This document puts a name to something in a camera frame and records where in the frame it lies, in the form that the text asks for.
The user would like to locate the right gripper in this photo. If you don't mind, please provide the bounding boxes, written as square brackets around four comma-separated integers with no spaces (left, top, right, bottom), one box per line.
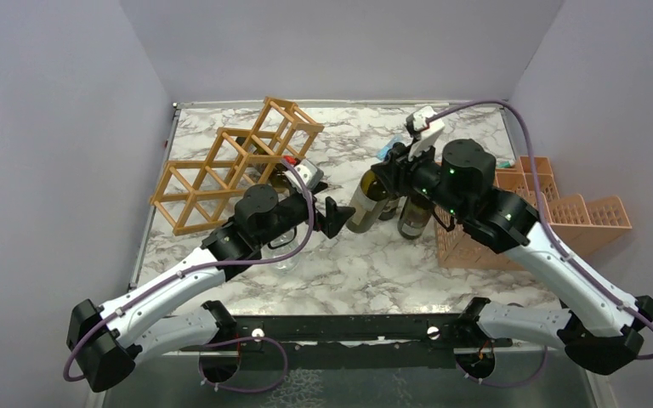
[373,135,468,219]

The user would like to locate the green wine bottle black neck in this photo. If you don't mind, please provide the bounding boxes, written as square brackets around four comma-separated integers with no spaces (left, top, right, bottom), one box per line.
[346,170,389,234]

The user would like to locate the green wine bottle black top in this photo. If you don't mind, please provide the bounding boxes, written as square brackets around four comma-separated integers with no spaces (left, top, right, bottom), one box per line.
[378,196,400,221]

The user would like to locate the clear round glass bottle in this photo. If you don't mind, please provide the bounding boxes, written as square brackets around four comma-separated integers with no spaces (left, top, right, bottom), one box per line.
[262,227,300,272]

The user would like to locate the green wine bottle brown label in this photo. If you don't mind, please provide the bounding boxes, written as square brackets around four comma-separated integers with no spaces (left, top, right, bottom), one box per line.
[244,144,291,195]

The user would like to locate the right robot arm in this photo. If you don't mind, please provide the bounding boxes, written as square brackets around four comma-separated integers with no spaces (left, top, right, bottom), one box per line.
[372,139,653,375]

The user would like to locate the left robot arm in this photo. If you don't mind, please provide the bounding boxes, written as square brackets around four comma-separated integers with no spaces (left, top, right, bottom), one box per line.
[62,184,355,392]

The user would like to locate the green wine bottle silver neck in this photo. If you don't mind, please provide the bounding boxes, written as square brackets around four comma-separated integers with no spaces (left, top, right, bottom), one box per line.
[397,195,434,240]

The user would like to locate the wooden wine rack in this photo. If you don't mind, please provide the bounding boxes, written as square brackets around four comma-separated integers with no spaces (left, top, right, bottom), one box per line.
[150,97,324,236]

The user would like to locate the orange plastic crate rack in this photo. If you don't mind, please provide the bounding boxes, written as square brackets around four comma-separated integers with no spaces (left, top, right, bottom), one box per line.
[434,156,633,273]

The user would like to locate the blue highlighter pen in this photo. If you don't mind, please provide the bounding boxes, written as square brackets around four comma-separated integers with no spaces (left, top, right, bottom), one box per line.
[376,135,402,161]

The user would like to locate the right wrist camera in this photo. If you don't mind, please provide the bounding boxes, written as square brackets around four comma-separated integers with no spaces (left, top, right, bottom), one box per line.
[406,105,446,162]

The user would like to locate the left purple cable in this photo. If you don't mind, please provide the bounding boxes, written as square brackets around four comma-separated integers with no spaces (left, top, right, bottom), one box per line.
[62,160,317,395]

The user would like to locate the purple cable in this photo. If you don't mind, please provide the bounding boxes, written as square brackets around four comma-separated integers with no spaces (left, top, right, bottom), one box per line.
[62,160,317,395]
[433,99,653,391]

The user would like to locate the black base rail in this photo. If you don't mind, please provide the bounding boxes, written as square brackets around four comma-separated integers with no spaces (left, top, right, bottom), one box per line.
[182,313,512,370]

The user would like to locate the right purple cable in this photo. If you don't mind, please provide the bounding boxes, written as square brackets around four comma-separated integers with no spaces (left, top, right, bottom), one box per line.
[433,99,653,391]

